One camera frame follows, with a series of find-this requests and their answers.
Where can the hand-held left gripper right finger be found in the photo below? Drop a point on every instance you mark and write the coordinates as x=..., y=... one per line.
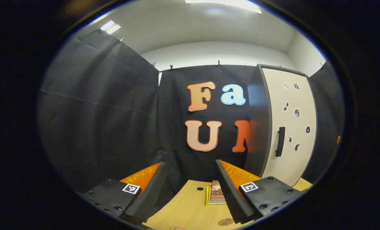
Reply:
x=233, y=198

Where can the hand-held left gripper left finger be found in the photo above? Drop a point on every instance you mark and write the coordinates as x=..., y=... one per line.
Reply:
x=151, y=191

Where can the round brown coaster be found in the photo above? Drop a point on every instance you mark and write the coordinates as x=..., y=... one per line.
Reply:
x=225, y=221

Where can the beige cabinet door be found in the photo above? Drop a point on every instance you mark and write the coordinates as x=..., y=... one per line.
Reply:
x=292, y=153

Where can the grey cabinet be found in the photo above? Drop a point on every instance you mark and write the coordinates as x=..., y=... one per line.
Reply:
x=257, y=127

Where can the brown brick pattern book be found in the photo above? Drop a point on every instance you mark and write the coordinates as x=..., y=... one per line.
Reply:
x=217, y=191

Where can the black backdrop cloth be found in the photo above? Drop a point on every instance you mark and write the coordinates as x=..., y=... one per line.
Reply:
x=97, y=111

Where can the row of small cloth clips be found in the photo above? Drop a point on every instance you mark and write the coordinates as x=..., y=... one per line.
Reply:
x=171, y=67

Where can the small square ceiling light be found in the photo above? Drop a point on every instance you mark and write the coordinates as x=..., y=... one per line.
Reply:
x=110, y=27

